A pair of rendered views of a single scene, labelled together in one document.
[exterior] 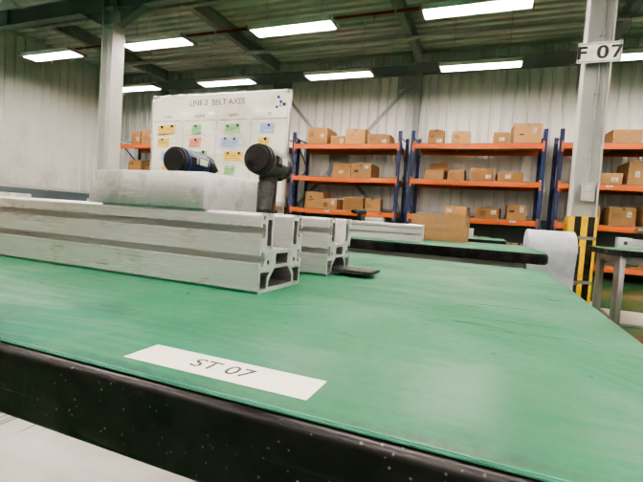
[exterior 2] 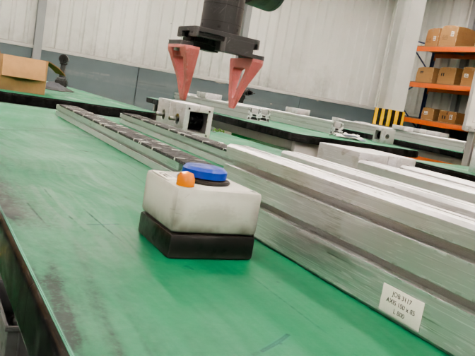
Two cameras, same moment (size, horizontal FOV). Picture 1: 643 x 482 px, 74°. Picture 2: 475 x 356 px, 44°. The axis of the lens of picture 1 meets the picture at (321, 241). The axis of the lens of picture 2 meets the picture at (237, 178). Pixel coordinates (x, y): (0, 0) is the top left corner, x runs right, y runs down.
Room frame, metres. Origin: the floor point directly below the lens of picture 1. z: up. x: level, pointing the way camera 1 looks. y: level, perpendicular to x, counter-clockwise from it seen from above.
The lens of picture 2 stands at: (0.24, 0.38, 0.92)
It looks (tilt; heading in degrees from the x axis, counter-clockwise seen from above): 8 degrees down; 39
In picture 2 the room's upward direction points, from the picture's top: 10 degrees clockwise
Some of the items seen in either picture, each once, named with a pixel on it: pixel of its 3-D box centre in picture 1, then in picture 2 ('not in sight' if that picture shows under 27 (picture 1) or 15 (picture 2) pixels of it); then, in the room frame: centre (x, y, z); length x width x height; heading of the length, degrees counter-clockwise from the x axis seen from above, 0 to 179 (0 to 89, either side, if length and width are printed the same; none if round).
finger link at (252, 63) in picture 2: not in sight; (228, 74); (0.88, 0.94, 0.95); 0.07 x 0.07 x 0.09; 69
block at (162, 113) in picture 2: not in sight; (172, 115); (1.50, 1.68, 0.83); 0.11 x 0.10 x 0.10; 158
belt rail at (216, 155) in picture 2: not in sight; (185, 141); (1.22, 1.34, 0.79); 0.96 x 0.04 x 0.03; 68
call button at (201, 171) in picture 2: not in sight; (203, 176); (0.62, 0.72, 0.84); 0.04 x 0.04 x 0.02
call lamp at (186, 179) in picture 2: not in sight; (186, 178); (0.58, 0.71, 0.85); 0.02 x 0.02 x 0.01
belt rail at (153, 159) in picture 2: not in sight; (105, 131); (1.05, 1.41, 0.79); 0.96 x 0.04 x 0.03; 68
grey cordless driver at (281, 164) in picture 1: (272, 203); not in sight; (0.91, 0.11, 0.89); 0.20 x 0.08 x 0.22; 166
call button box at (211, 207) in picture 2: not in sight; (206, 212); (0.63, 0.72, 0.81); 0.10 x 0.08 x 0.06; 158
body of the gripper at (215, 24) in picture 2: not in sight; (221, 20); (0.86, 0.95, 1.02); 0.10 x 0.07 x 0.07; 159
